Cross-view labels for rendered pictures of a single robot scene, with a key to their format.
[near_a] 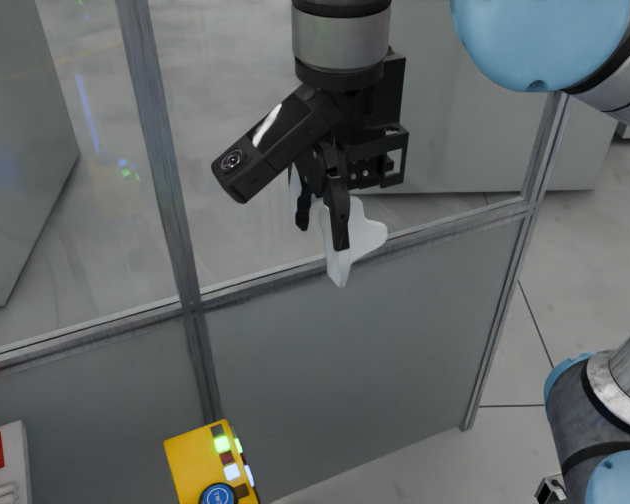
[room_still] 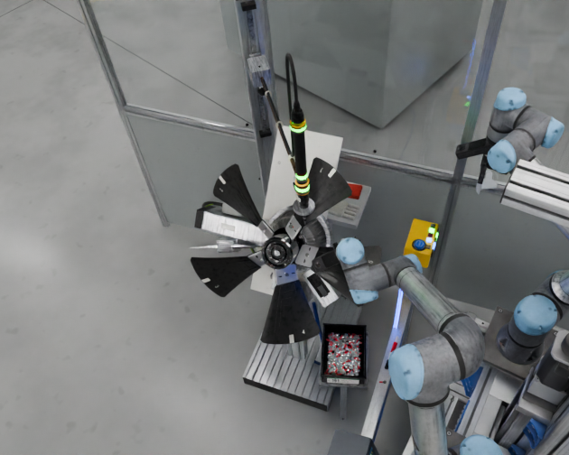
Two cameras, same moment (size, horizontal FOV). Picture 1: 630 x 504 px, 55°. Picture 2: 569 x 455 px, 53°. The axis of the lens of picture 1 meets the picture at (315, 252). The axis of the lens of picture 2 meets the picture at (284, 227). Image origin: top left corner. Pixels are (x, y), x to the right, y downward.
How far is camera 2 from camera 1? 1.37 m
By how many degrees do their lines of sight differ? 35
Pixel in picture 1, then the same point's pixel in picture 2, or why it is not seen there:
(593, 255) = not seen: outside the picture
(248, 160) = (464, 150)
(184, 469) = (415, 230)
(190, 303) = (456, 178)
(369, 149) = not seen: hidden behind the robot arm
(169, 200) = (467, 134)
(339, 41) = (493, 135)
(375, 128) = not seen: hidden behind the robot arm
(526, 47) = (493, 163)
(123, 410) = (407, 207)
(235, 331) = (471, 200)
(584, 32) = (502, 165)
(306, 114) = (483, 146)
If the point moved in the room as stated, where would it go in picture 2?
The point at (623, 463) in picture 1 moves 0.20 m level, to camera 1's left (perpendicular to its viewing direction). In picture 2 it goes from (539, 298) to (483, 263)
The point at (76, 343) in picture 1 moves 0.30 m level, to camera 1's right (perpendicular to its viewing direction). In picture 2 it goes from (405, 170) to (462, 203)
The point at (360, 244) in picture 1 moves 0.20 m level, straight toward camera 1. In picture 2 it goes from (487, 184) to (443, 219)
